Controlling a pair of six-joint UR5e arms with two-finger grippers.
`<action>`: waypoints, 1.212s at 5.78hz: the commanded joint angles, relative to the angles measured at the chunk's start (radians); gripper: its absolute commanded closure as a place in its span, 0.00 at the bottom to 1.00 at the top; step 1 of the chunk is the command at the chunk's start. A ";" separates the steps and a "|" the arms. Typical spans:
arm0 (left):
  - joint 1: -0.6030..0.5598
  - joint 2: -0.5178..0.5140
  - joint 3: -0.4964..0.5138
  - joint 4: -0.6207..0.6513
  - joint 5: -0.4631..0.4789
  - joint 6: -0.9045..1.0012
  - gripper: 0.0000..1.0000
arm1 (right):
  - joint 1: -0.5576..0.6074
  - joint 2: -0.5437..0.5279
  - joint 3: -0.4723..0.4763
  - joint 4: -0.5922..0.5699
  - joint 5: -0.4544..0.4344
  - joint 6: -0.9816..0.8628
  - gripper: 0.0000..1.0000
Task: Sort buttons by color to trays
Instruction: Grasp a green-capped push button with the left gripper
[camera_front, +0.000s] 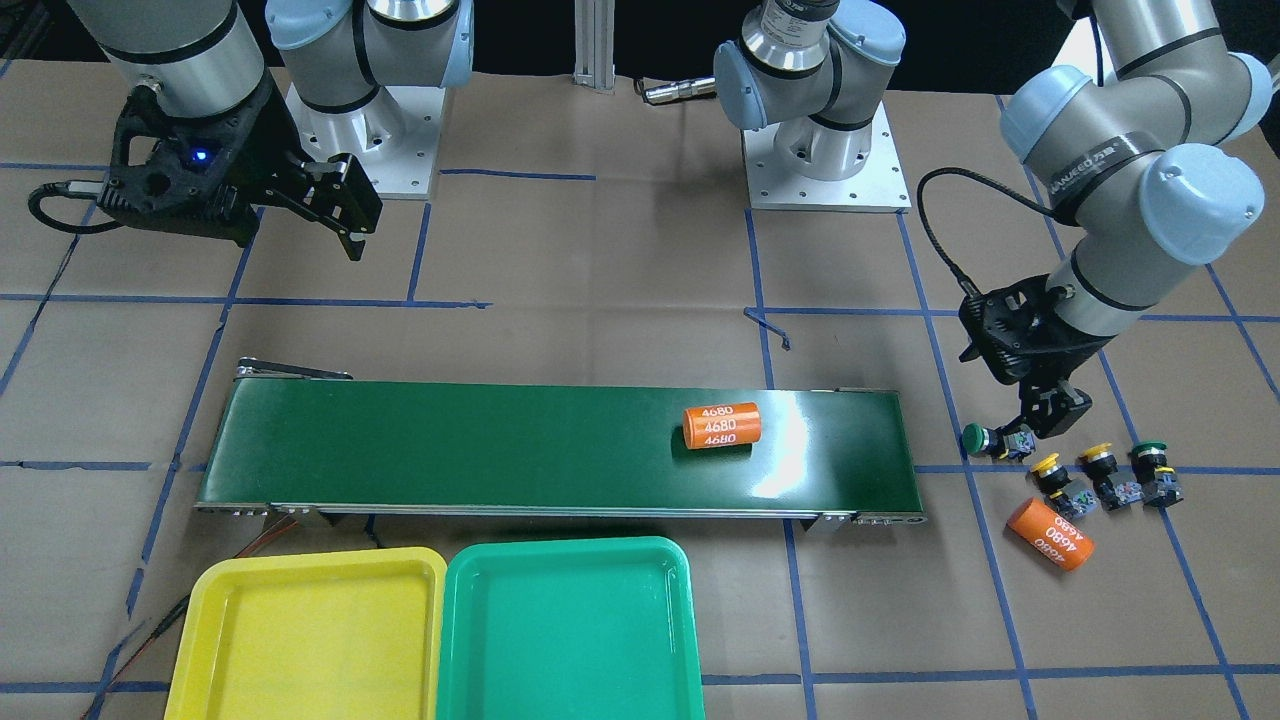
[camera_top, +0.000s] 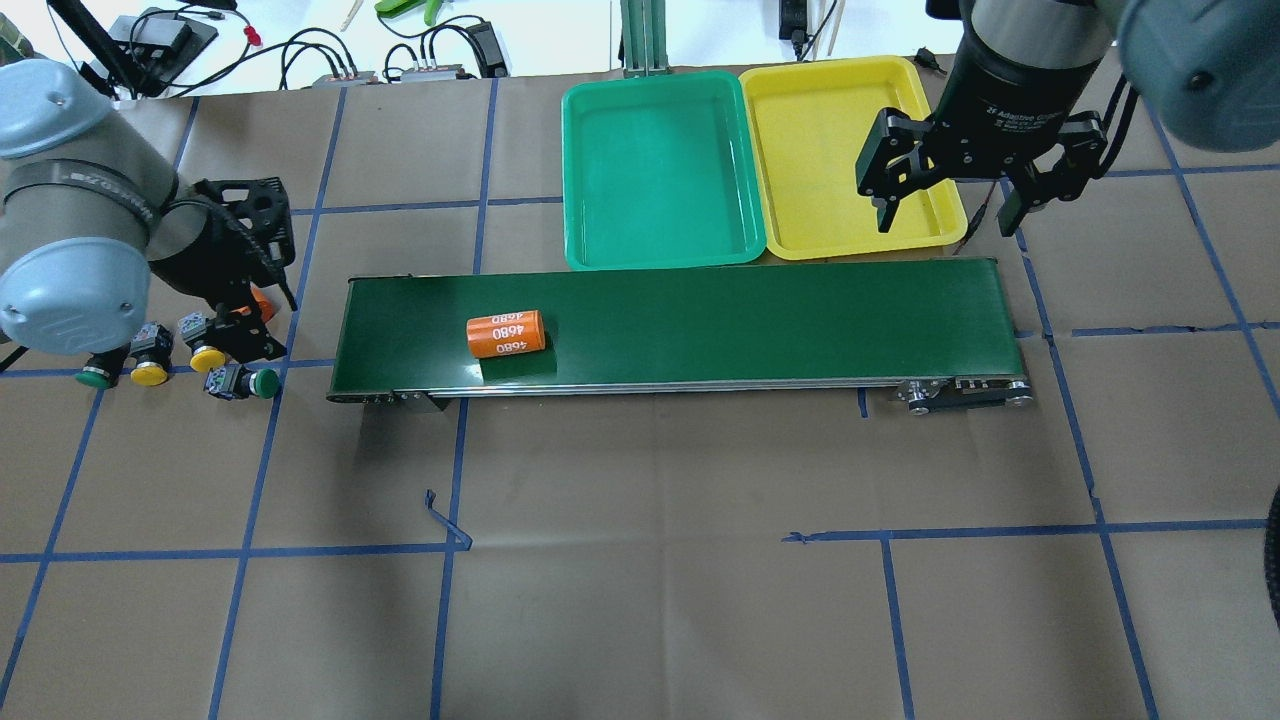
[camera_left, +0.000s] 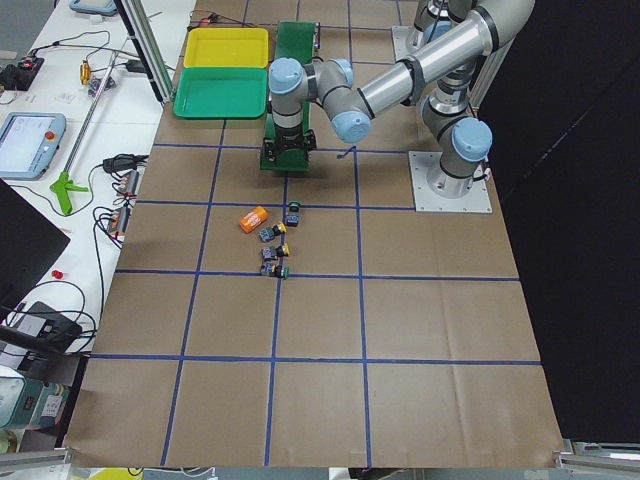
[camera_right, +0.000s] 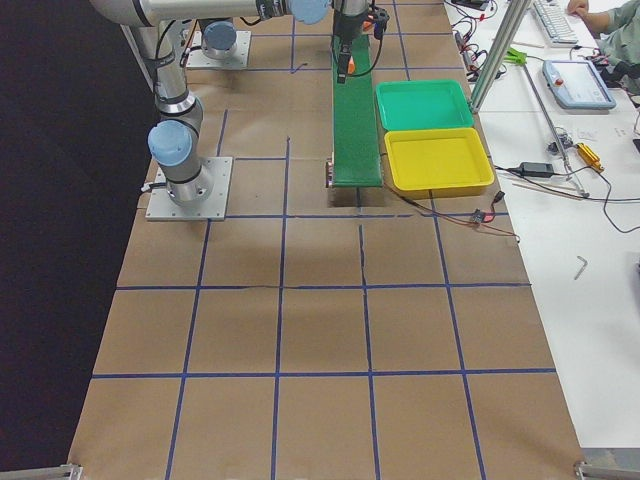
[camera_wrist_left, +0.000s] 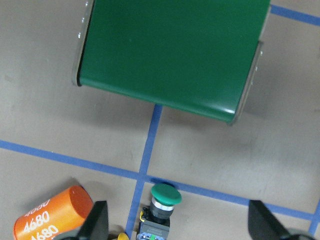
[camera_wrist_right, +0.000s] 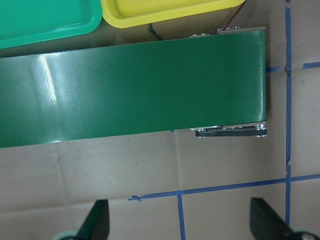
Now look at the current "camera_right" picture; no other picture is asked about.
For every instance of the metal hex key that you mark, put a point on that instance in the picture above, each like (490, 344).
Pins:
(583, 265)

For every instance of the loose blue tape strip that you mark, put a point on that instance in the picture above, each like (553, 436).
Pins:
(297, 68)

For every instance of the orange cylinder with white print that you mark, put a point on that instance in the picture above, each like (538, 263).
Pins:
(351, 66)

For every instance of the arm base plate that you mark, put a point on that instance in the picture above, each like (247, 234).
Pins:
(205, 55)
(204, 198)

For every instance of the green handled reacher tool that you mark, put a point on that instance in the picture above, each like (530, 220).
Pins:
(519, 58)

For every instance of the black power adapter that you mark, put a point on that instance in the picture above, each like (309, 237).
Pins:
(537, 169)

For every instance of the aluminium frame post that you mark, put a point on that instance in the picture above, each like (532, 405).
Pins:
(508, 27)

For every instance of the person in green shirt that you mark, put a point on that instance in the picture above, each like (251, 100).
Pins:
(616, 32)

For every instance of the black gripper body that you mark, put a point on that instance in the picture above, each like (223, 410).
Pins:
(345, 31)

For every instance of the gold resistor block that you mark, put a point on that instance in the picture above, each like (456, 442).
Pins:
(590, 158)

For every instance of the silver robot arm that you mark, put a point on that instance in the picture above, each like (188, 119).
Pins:
(173, 140)
(151, 13)

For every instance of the green plastic tray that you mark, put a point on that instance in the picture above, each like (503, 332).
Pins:
(423, 104)

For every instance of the yellow plastic tray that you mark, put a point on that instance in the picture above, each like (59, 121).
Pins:
(438, 162)

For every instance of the green conveyor belt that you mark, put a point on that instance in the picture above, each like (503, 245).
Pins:
(355, 160)

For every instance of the white keyboard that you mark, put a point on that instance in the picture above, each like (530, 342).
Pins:
(553, 23)

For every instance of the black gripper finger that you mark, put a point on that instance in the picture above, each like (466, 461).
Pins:
(343, 62)

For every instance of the teach pendant tablet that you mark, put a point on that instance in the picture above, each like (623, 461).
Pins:
(577, 85)

